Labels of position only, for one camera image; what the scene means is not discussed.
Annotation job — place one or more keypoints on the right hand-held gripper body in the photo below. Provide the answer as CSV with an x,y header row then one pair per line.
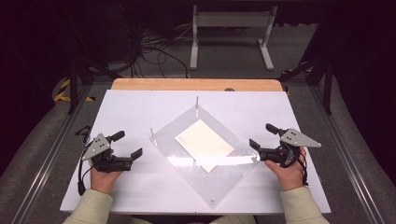
x,y
295,138

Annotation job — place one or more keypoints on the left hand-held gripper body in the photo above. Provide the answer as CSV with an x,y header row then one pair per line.
x,y
96,146

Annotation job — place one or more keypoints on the clear acrylic sheet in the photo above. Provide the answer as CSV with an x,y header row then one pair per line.
x,y
214,183

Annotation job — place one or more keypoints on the person's left hand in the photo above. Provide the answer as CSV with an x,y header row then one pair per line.
x,y
102,182

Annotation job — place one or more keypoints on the person's right hand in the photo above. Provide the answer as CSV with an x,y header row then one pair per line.
x,y
291,177

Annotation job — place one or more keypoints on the short metal pin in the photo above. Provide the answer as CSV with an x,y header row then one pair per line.
x,y
152,133

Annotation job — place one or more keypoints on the white board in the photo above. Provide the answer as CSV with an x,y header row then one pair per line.
x,y
140,109

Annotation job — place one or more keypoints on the beige paper card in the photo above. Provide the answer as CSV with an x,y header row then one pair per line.
x,y
204,144

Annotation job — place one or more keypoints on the yellow black floor tape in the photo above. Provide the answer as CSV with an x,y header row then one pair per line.
x,y
288,72
63,90

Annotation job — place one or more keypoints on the black metal stand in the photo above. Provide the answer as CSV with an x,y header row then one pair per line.
x,y
73,84
327,84

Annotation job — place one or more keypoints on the tall metal pin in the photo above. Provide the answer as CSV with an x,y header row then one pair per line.
x,y
196,104

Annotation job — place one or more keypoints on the wooden table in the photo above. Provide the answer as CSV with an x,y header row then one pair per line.
x,y
193,84

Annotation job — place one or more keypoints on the white metal stand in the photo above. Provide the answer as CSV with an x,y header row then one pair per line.
x,y
233,19

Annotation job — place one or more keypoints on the aluminium rail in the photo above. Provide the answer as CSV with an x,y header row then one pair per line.
x,y
53,155
348,155

